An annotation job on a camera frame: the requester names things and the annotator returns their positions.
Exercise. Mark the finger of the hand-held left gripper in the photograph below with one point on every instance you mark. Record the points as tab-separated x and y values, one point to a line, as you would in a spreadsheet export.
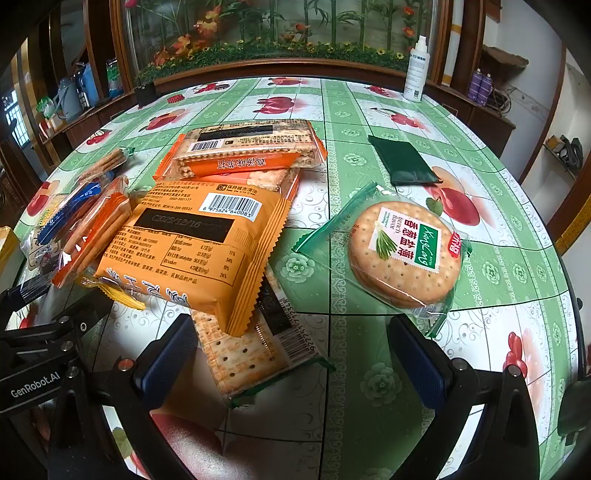
69	330
27	290

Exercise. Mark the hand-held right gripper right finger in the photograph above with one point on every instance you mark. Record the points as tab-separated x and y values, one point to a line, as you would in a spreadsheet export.
415	364

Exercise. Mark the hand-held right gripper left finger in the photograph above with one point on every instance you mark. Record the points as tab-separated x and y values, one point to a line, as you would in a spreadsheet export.
171	353

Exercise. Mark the yellow snack packet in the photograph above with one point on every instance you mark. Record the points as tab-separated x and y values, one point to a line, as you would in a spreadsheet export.
117	295

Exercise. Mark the clear cracker packet green edge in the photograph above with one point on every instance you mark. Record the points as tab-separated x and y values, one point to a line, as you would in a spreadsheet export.
258	350

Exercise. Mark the blue snack packet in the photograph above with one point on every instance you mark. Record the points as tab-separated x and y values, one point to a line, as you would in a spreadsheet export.
69	212

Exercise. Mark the clear orange biscuit packet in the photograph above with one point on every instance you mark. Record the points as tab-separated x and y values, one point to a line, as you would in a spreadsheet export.
94	226

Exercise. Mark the round biscuit packet green edge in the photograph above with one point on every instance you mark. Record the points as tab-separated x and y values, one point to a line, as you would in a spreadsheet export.
401	254

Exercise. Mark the small round biscuits packet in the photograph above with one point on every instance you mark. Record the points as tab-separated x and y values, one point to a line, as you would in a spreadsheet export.
106	164

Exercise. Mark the orange front cracker packet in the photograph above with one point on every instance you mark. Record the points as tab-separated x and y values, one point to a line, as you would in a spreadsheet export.
272	180

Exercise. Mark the dark green snack packet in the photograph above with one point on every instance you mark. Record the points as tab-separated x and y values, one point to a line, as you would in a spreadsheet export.
406	159

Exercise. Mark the clear cracker packet orange ends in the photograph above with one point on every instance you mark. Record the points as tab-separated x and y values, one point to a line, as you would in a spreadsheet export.
244	145

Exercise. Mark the green fruit-print tablecloth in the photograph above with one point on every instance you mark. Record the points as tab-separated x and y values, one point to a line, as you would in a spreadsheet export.
498	277

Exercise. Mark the green and white bag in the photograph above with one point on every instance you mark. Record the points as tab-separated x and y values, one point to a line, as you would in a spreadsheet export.
46	110

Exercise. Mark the light blue thermos jug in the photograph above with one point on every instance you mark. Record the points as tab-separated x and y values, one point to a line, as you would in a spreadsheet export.
70	101

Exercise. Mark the blue bottle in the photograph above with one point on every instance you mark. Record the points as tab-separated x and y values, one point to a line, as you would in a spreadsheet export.
88	85

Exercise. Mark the small black box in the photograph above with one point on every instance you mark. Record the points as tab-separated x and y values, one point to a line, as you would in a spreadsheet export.
144	96

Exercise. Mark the green bottle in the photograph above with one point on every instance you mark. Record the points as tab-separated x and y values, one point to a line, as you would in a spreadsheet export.
113	78

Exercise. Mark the purple spray cans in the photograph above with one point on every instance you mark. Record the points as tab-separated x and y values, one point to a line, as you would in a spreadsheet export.
480	87

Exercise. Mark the white spray bottle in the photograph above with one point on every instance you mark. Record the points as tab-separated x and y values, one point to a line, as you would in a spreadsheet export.
414	74

